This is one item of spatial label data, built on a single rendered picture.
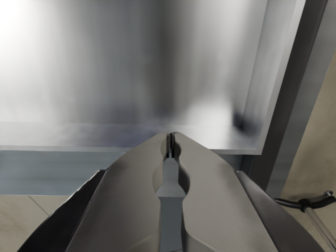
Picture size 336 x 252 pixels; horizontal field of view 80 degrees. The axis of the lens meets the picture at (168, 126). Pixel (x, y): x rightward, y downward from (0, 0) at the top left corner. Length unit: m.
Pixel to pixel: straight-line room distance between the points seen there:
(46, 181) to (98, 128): 0.09
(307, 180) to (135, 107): 1.57
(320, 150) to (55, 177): 1.47
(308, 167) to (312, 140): 0.21
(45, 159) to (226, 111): 0.16
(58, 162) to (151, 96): 0.11
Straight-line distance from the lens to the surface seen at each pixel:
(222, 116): 0.16
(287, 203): 1.59
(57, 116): 0.18
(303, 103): 0.19
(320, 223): 1.56
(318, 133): 1.47
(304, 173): 1.62
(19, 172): 0.24
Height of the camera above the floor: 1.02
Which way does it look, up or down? 62 degrees down
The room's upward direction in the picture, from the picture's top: 179 degrees counter-clockwise
